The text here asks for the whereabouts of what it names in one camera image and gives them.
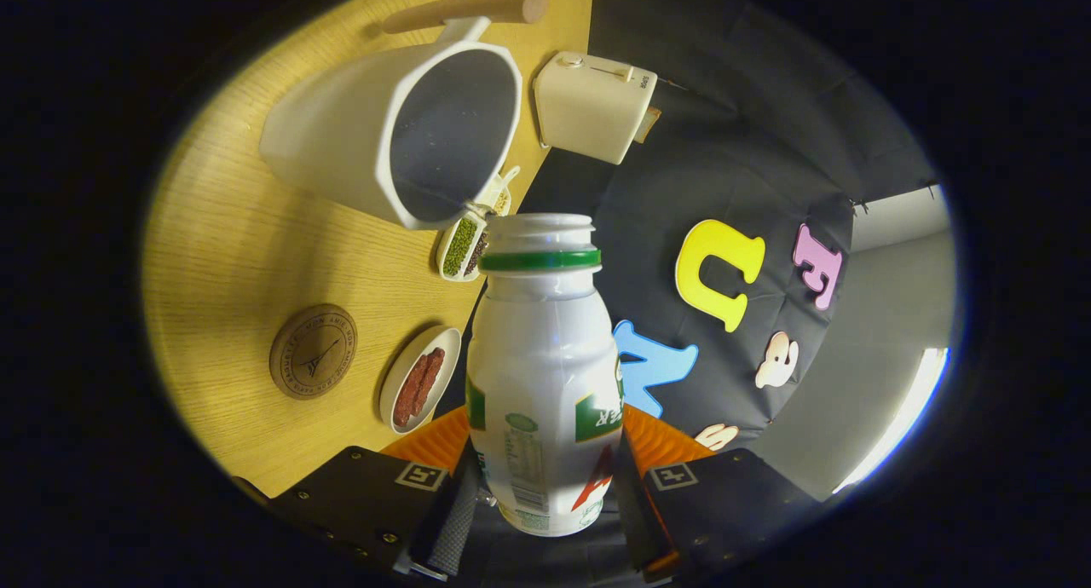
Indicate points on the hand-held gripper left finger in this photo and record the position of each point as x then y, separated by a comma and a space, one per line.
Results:
452, 528

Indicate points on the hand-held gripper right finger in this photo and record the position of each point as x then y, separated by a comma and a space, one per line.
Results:
632, 511

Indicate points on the white juice bottle green label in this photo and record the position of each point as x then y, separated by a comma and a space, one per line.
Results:
545, 358

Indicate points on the round wooden coaster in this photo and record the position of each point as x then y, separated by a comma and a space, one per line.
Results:
313, 352

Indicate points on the red sausage piece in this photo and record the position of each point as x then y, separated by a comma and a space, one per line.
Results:
431, 382
411, 394

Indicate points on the white round plate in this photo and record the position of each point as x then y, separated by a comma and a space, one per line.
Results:
395, 382

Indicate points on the white divided dish with beans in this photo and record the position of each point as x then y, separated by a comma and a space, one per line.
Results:
499, 198

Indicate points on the wooden table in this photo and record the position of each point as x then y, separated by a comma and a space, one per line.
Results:
222, 256

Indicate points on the toast slice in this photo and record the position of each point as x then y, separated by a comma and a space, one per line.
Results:
648, 125

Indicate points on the cream toaster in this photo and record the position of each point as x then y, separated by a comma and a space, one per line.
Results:
588, 111

